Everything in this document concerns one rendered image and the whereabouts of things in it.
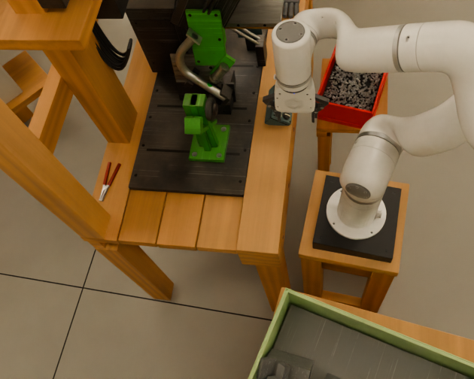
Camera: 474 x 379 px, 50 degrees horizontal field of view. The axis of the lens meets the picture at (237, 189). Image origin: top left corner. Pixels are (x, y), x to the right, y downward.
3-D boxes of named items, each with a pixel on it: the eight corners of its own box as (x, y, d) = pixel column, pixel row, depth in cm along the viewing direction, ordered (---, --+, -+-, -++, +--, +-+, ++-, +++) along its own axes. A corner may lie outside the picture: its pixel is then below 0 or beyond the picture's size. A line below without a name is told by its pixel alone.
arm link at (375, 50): (420, -13, 97) (290, 4, 117) (393, 48, 92) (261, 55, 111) (430, 22, 104) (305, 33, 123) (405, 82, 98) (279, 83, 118)
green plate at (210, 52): (231, 51, 181) (224, -3, 165) (227, 65, 176) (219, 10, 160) (200, 51, 183) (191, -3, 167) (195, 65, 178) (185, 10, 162)
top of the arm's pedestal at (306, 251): (408, 189, 174) (409, 183, 170) (396, 277, 161) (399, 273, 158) (315, 174, 181) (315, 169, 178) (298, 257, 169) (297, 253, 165)
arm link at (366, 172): (391, 177, 148) (409, 131, 126) (369, 230, 141) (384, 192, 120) (352, 162, 151) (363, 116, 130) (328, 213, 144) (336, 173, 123)
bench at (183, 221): (314, 66, 303) (312, -63, 225) (291, 313, 241) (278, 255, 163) (202, 64, 317) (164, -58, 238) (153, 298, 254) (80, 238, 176)
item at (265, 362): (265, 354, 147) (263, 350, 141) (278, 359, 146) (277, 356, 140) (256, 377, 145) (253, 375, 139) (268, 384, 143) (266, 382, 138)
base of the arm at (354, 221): (390, 193, 166) (402, 165, 149) (380, 246, 158) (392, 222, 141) (332, 181, 169) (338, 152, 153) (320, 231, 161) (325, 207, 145)
